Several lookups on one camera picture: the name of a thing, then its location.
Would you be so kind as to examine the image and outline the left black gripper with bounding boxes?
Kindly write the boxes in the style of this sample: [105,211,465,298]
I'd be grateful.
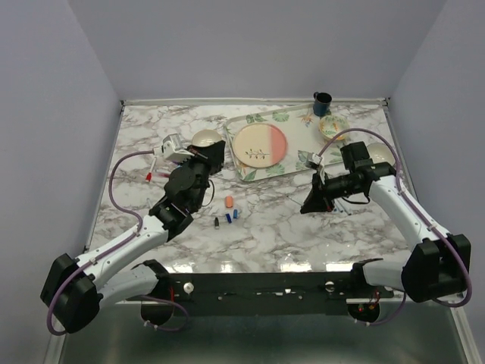
[177,140,224,211]

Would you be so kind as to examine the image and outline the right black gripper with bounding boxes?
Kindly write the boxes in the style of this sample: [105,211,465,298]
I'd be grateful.
[301,169,362,212]

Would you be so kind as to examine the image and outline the blue acrylic marker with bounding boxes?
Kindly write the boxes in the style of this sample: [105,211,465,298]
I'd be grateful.
[335,200,346,213]

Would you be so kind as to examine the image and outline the orange highlighter cap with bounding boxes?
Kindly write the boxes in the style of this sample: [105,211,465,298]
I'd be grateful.
[225,196,233,209]

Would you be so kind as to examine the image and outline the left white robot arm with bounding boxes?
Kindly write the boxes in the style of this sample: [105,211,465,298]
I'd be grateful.
[40,140,226,336]

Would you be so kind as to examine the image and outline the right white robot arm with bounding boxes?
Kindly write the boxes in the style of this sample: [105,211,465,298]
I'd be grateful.
[300,142,471,303]

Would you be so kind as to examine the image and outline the white bowl blue stripes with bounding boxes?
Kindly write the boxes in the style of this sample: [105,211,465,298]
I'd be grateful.
[192,129,222,147]

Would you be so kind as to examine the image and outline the cream and pink plate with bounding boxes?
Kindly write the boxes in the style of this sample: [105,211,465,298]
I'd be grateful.
[232,124,288,168]

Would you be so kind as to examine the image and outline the floral rectangular serving tray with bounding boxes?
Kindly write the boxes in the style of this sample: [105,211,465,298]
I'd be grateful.
[223,102,352,183]

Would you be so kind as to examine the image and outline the red cap whiteboard marker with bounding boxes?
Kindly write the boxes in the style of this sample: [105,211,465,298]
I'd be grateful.
[145,156,157,183]

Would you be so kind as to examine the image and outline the floral yellow rimmed bowl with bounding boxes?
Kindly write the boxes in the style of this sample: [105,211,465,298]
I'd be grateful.
[319,115,349,140]

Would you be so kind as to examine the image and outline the teal rimmed white bowl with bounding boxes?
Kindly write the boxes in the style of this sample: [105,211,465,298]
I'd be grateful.
[367,143,396,166]

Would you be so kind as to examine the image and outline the dark blue mug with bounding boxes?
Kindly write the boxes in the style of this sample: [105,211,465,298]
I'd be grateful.
[313,92,333,118]

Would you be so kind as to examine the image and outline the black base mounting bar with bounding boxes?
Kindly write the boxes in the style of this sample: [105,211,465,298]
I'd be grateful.
[146,271,393,316]

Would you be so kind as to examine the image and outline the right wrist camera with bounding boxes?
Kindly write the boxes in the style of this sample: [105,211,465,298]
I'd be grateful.
[305,153,324,171]

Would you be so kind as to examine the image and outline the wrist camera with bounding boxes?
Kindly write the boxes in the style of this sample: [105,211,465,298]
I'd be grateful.
[305,153,324,171]
[159,133,194,164]

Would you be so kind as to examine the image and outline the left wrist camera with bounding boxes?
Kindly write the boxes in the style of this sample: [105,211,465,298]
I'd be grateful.
[159,133,194,164]

